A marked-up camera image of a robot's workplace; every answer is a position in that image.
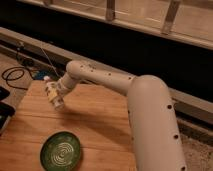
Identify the black device at left edge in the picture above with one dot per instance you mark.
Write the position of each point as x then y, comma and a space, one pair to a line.
6, 111

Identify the blue object behind table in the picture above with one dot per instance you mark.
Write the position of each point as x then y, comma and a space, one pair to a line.
41, 74

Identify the wooden shelf frame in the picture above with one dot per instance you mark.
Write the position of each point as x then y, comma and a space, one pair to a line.
187, 21

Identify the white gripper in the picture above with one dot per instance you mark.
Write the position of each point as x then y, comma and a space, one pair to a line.
66, 84

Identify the metal floor rail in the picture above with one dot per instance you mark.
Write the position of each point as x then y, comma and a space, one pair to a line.
188, 104

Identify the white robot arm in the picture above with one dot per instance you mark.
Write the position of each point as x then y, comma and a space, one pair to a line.
156, 138

